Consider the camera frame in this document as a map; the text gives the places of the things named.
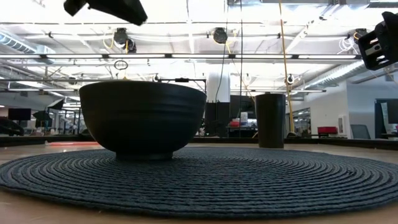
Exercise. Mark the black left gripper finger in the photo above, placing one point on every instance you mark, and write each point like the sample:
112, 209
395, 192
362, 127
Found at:
124, 11
74, 6

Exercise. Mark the round dark woven placemat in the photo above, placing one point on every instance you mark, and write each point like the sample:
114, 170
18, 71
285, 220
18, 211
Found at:
217, 183

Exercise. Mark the black monitor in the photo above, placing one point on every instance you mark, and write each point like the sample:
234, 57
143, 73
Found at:
19, 114

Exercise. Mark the white container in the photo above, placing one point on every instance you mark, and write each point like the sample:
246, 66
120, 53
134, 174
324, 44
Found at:
244, 118

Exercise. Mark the black cabinet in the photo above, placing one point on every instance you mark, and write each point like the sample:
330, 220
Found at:
217, 119

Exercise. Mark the black bowl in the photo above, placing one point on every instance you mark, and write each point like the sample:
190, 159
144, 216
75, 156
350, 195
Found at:
143, 119

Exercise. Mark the white column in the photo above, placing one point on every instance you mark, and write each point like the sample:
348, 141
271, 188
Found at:
218, 84

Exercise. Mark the red box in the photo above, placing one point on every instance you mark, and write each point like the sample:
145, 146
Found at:
327, 130

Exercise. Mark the black tall cup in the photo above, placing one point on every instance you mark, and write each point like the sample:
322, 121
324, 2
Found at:
270, 121

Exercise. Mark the gray chair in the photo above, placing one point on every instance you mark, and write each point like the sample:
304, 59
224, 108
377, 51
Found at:
360, 132

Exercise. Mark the dark framed screen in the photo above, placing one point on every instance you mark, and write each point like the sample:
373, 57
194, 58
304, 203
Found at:
385, 118

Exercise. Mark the long ceiling light strip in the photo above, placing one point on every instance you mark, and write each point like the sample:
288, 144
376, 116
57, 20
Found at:
77, 56

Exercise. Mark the red bin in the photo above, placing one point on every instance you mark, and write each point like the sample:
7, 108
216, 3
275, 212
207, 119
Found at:
234, 123

